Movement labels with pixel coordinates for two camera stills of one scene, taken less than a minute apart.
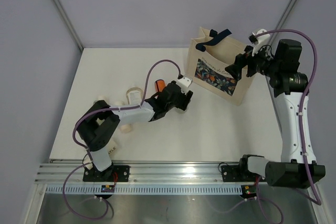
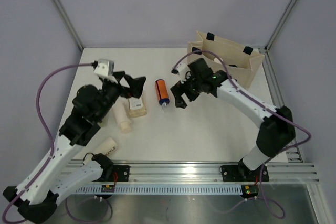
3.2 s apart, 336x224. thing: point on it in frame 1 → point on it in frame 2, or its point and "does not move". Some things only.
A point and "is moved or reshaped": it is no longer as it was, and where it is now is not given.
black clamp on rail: x=232 y=173 does not move
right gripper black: x=242 y=60 → x=178 y=89
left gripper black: x=185 y=98 → x=135 y=85
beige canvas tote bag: x=209 y=54 is moved or reshaped
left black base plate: x=94 y=174 does not move
